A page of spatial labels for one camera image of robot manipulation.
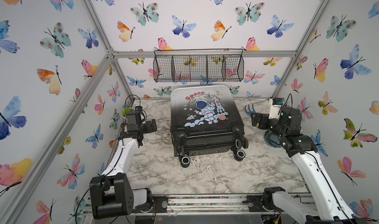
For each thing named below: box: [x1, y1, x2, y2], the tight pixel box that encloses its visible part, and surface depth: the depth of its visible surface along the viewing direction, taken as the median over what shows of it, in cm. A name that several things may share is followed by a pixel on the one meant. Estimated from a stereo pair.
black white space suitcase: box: [170, 85, 249, 169], surface depth 82 cm
